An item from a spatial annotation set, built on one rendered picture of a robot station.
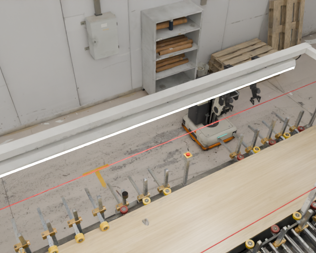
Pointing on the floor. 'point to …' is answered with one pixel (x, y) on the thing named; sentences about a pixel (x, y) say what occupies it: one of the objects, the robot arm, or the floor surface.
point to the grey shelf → (145, 30)
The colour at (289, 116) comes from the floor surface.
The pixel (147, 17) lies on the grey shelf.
